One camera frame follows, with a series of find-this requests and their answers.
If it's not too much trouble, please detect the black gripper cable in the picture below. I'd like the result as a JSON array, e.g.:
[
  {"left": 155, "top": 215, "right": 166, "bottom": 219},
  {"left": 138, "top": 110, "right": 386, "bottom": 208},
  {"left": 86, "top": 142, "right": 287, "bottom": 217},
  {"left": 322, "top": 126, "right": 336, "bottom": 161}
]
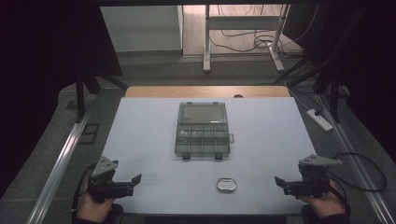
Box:
[
  {"left": 71, "top": 161, "right": 98, "bottom": 214},
  {"left": 323, "top": 151, "right": 389, "bottom": 200}
]

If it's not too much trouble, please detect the white table mat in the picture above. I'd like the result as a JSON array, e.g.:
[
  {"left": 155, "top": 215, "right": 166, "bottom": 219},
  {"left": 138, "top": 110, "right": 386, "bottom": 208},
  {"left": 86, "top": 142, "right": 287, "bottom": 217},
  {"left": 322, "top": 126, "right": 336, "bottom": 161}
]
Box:
[{"left": 102, "top": 96, "right": 318, "bottom": 217}]

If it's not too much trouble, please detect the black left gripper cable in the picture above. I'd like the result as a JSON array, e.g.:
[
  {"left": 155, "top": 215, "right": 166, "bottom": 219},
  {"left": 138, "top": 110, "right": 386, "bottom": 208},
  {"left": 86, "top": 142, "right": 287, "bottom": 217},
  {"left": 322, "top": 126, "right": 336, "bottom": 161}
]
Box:
[{"left": 71, "top": 161, "right": 98, "bottom": 214}]

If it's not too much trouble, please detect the person's left hand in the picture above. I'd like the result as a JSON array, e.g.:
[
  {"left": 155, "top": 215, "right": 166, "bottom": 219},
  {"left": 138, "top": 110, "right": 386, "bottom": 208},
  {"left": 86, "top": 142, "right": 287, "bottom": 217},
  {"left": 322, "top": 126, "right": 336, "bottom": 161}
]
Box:
[{"left": 76, "top": 182, "right": 116, "bottom": 224}]

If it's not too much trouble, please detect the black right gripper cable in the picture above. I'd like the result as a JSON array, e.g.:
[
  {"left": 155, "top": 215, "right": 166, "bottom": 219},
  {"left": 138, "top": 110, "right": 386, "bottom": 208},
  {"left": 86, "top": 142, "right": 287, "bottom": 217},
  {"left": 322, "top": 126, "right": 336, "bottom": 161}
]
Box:
[{"left": 323, "top": 151, "right": 389, "bottom": 200}]

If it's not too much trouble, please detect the clear plastic compartment box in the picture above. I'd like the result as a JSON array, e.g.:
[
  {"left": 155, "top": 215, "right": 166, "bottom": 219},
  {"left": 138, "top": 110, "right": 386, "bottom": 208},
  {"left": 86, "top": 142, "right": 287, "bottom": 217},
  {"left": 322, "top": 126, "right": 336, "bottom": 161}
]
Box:
[{"left": 174, "top": 101, "right": 235, "bottom": 161}]

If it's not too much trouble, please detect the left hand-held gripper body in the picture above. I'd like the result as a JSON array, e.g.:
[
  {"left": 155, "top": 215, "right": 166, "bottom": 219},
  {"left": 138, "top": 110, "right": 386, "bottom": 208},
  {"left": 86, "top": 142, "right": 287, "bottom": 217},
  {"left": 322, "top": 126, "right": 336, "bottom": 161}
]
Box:
[{"left": 87, "top": 156, "right": 135, "bottom": 203}]

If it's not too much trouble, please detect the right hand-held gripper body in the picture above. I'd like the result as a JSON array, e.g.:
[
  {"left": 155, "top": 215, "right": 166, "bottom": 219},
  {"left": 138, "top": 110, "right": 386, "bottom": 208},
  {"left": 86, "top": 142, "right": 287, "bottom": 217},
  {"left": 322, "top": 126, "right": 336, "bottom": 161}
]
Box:
[{"left": 283, "top": 154, "right": 343, "bottom": 199}]

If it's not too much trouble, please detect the white cabinet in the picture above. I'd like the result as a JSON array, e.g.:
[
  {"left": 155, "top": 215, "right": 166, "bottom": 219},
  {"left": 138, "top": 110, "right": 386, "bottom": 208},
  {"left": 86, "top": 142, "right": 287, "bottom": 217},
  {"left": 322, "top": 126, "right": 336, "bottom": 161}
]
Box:
[{"left": 100, "top": 5, "right": 185, "bottom": 53}]

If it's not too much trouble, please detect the white power strip cable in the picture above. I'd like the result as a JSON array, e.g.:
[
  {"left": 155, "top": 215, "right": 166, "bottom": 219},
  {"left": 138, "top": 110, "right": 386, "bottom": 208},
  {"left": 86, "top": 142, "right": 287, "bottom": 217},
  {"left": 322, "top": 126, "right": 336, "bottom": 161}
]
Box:
[{"left": 284, "top": 81, "right": 312, "bottom": 112}]

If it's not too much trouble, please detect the tangle of black floor cables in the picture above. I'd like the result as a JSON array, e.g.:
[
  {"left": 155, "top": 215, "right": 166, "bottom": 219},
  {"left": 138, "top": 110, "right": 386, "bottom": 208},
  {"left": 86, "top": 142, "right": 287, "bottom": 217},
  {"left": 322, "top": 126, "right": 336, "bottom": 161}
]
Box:
[{"left": 207, "top": 4, "right": 320, "bottom": 60}]

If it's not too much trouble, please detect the aluminium floor rail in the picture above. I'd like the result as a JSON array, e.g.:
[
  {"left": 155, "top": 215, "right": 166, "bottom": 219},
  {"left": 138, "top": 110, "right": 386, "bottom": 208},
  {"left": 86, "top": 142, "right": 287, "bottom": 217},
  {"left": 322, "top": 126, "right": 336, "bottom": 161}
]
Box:
[
  {"left": 315, "top": 92, "right": 396, "bottom": 224},
  {"left": 25, "top": 92, "right": 98, "bottom": 224}
]

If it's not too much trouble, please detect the white power strip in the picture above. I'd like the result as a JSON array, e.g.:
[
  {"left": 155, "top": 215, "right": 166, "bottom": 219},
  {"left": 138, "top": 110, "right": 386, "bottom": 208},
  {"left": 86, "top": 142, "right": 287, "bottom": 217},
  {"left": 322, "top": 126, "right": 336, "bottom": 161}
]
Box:
[{"left": 305, "top": 108, "right": 334, "bottom": 133}]

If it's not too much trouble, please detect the white metal desk frame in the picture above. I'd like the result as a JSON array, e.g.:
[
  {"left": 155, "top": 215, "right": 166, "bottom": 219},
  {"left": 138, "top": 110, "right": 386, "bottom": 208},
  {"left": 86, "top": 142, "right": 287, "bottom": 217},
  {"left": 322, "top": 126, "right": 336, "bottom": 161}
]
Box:
[{"left": 203, "top": 4, "right": 290, "bottom": 75}]

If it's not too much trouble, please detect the black metal stand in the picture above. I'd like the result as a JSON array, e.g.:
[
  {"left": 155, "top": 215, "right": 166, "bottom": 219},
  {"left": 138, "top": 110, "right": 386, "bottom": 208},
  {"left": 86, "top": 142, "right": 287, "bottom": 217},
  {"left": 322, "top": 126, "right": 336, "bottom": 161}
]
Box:
[
  {"left": 74, "top": 55, "right": 129, "bottom": 124},
  {"left": 273, "top": 6, "right": 367, "bottom": 124}
]

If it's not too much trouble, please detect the person's right hand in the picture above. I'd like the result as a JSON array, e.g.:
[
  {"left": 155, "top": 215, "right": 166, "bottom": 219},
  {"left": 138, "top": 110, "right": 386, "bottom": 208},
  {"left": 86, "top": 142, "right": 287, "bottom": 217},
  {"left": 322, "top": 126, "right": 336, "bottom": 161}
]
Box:
[{"left": 299, "top": 180, "right": 347, "bottom": 220}]

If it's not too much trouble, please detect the small oval clear dish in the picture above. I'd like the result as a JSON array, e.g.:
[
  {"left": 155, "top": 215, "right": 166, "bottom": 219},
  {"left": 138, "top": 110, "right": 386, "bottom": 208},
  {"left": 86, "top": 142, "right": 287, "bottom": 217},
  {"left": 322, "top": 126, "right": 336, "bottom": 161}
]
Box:
[{"left": 216, "top": 177, "right": 238, "bottom": 193}]

